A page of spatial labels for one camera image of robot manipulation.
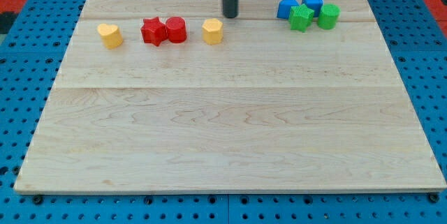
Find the red star block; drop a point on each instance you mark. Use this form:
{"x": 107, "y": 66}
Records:
{"x": 153, "y": 31}

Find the green star block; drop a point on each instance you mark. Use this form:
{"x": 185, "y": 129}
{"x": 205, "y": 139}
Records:
{"x": 300, "y": 17}

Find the yellow heart block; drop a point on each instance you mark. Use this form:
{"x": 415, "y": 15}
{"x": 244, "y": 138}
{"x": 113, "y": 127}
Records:
{"x": 110, "y": 35}

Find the light wooden board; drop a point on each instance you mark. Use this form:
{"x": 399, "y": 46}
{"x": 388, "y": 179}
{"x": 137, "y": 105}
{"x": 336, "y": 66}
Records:
{"x": 268, "y": 110}

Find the yellow hexagon block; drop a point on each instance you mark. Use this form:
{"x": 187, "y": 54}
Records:
{"x": 212, "y": 31}

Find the red cylinder block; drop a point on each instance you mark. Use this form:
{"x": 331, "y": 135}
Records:
{"x": 176, "y": 29}

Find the blue triangle block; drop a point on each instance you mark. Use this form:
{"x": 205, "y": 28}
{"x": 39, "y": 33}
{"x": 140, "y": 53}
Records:
{"x": 284, "y": 8}

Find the blue cube block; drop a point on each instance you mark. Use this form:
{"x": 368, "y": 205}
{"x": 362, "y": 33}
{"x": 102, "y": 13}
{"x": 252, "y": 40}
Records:
{"x": 315, "y": 5}

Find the green cylinder block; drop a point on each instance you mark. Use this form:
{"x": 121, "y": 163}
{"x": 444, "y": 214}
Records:
{"x": 328, "y": 16}

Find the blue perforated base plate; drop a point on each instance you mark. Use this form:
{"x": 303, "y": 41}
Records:
{"x": 30, "y": 58}

